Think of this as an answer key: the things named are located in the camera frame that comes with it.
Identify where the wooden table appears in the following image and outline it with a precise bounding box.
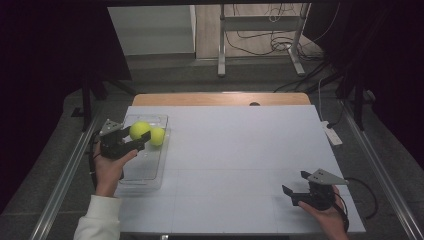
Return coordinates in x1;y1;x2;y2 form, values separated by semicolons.
132;92;312;108

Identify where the person's right hand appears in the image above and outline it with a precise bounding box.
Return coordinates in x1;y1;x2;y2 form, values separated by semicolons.
297;184;351;240

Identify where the white cabinet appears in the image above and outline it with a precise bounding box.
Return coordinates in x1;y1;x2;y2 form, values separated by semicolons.
107;4;198;57

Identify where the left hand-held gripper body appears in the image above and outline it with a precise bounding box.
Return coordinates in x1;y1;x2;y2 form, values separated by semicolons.
98;118;138;161

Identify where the yellow tennis ball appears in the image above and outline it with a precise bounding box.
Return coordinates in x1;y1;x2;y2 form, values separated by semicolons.
128;120;152;141
149;126;166;147

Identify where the grey metal desk frame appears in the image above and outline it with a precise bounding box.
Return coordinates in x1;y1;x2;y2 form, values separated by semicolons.
217;3;312;78

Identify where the black stand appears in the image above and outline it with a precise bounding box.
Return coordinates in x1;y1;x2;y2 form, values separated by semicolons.
70;71;135;132
334;63;377;132

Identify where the metal floor rail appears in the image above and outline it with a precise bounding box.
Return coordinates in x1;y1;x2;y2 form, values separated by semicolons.
29;109;103;240
341;99;424;240

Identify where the dark curtain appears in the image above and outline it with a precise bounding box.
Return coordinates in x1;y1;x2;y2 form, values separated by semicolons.
0;0;133;214
304;0;424;172

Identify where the white power cable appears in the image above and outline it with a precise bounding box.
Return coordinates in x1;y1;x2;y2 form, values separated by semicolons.
317;77;328;123

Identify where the clear plastic bin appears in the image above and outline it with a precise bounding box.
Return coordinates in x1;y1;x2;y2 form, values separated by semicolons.
117;113;172;193

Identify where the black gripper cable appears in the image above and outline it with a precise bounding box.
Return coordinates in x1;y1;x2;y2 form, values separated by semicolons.
334;176;380;233
87;130;102;188

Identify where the tangle of black cables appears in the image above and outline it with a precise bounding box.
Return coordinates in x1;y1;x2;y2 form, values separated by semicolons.
224;3;341;94

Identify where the white board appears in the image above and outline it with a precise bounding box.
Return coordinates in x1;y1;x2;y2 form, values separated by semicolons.
114;104;367;234

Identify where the white power strip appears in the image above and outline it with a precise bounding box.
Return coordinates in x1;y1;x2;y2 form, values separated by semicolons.
320;120;344;147

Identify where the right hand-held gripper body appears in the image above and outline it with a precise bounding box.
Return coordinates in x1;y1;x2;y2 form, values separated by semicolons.
291;167;350;212

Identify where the black plug cable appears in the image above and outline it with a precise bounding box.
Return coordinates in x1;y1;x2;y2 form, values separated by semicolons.
326;101;346;130

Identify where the person's left hand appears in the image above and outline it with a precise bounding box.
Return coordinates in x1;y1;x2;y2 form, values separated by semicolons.
92;142;139;198

